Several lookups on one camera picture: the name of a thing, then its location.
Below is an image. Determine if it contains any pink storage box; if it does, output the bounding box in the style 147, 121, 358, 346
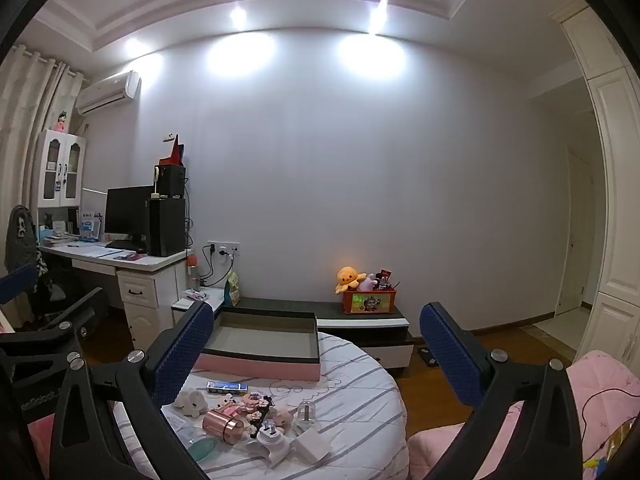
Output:
192, 305, 321, 382

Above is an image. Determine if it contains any red triangular ornament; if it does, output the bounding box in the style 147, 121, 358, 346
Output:
162, 134, 185, 166

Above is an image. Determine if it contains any green round dish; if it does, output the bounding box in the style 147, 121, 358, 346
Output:
186, 434, 218, 463

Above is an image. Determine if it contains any red toy box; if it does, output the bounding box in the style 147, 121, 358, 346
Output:
341, 287, 397, 316

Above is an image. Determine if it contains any black power cable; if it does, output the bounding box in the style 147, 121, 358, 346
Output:
199, 244, 235, 282

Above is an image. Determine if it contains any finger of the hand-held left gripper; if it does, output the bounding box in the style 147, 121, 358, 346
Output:
0, 287, 109, 361
0, 264, 40, 307

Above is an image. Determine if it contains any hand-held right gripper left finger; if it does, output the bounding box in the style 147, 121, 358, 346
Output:
49, 301, 215, 480

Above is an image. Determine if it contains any black flowered hairband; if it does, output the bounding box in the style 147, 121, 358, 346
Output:
239, 390, 277, 428

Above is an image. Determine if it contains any rose gold cup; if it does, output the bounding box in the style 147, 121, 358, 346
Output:
202, 408, 245, 446

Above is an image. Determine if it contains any cat ear doll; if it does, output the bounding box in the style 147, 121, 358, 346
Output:
269, 406, 297, 432

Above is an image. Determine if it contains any cream curtain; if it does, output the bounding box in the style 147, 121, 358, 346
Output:
0, 45, 83, 261

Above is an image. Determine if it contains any black computer monitor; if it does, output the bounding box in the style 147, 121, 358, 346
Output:
104, 186, 155, 251

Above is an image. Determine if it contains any white glass-door cabinet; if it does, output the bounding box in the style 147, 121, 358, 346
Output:
37, 129, 87, 209

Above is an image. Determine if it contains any white door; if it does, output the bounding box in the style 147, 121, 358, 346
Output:
555, 145, 596, 317

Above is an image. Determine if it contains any white plush toy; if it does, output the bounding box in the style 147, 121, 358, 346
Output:
174, 388, 209, 417

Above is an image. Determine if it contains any white desk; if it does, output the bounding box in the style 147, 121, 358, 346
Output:
39, 240, 193, 351

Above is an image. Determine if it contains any pink quilt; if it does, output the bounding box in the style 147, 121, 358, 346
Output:
407, 350, 640, 480

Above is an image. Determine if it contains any black speaker box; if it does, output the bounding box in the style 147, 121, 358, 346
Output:
154, 164, 187, 198

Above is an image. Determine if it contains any orange octopus plush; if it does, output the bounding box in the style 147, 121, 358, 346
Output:
335, 266, 370, 295

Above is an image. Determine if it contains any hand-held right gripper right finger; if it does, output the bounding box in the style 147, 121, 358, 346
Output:
419, 302, 585, 480

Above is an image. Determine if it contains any black computer tower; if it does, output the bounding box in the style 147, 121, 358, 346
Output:
147, 196, 187, 258

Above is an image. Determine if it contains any black office chair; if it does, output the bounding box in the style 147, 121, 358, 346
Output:
5, 205, 91, 328

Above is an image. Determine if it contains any white air conditioner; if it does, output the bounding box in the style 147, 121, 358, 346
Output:
75, 71, 142, 115

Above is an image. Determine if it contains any white charger block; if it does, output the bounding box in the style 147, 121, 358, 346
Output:
294, 430, 332, 464

